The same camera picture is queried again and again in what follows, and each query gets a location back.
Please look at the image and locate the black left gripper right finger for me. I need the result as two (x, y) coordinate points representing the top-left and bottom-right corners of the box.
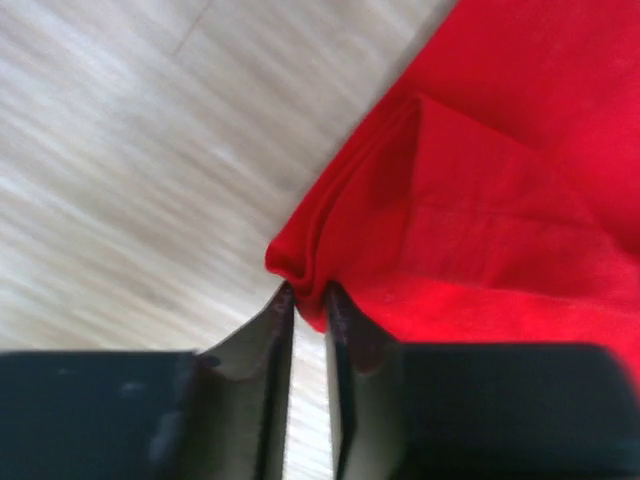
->
(325, 284), (400, 479)

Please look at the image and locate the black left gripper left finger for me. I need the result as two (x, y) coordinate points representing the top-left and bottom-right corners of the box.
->
(194, 283), (295, 479)

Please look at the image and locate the red t shirt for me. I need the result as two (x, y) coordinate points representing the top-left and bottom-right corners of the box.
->
(265, 1), (639, 373)

